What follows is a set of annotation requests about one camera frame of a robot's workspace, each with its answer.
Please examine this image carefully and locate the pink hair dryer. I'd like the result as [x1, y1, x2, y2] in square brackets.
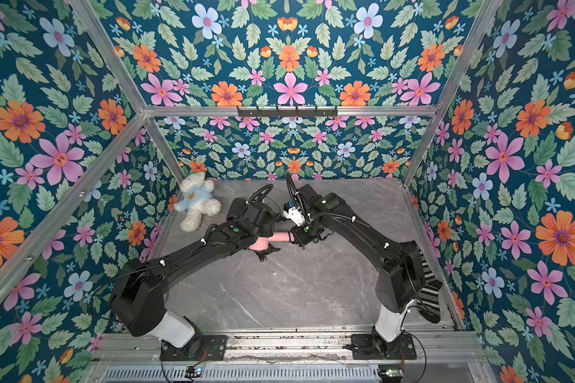
[249, 232, 294, 252]

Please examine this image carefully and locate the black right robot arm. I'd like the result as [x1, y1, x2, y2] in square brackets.
[284, 178, 426, 345]

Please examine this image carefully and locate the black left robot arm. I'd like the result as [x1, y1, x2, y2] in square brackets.
[110, 198, 280, 348]

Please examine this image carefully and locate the white teddy bear blue shirt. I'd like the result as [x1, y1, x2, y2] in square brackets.
[172, 172, 221, 232]

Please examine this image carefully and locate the striped black white sock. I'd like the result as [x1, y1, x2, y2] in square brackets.
[416, 256, 442, 324]

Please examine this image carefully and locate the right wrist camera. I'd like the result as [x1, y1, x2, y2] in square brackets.
[283, 202, 306, 227]

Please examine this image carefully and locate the black hook rail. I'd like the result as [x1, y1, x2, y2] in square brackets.
[236, 106, 339, 119]

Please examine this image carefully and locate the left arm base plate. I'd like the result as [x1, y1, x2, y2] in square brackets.
[161, 335, 228, 362]

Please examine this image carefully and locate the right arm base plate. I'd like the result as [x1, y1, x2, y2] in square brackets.
[344, 334, 417, 361]

